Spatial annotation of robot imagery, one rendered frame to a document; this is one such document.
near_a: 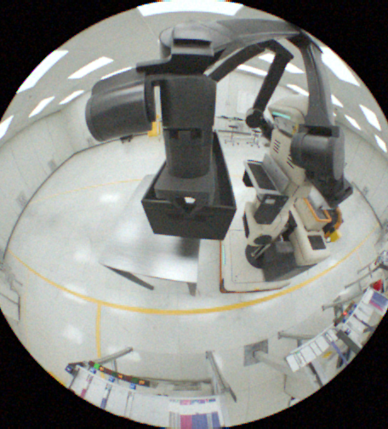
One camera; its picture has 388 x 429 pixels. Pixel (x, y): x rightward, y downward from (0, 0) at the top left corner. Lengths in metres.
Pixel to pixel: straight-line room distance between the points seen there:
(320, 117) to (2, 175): 6.97
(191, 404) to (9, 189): 6.88
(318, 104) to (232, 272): 1.06
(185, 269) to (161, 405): 0.67
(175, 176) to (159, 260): 0.41
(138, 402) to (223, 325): 0.96
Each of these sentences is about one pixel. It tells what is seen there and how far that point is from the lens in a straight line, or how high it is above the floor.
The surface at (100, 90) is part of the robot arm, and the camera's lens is 0.16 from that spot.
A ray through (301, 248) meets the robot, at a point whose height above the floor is 0.77.
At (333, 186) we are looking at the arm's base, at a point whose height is 1.19.
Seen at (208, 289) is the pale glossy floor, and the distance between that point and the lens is 1.29.
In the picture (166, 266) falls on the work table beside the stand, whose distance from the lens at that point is 0.50.
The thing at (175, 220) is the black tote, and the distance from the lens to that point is 0.25.
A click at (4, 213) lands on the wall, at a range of 6.63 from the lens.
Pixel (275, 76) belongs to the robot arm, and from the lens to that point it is 0.62.
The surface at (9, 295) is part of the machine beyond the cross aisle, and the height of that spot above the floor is 0.31.
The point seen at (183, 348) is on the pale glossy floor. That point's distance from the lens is 1.35.
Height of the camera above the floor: 1.27
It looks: 49 degrees down
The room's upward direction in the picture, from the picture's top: straight up
